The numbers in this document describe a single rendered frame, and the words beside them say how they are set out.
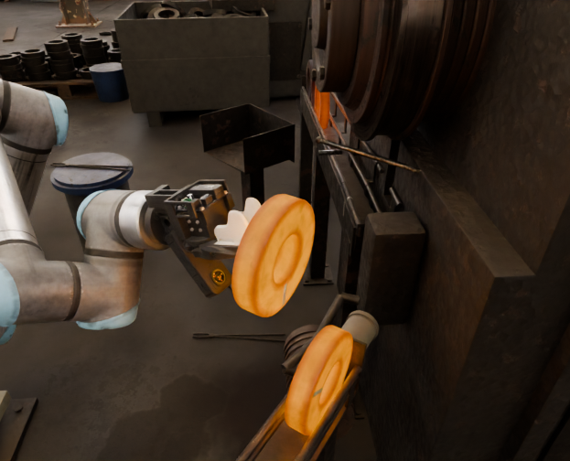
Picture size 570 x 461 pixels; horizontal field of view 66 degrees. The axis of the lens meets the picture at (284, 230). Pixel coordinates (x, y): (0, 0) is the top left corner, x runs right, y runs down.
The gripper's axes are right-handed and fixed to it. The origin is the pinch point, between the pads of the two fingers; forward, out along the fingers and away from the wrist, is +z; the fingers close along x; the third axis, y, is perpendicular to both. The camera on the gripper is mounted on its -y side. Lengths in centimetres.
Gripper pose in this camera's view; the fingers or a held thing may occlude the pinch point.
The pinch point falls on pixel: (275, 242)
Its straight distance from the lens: 55.4
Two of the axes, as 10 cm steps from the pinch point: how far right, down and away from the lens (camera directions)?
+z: 8.2, 0.6, -5.7
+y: -2.4, -8.7, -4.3
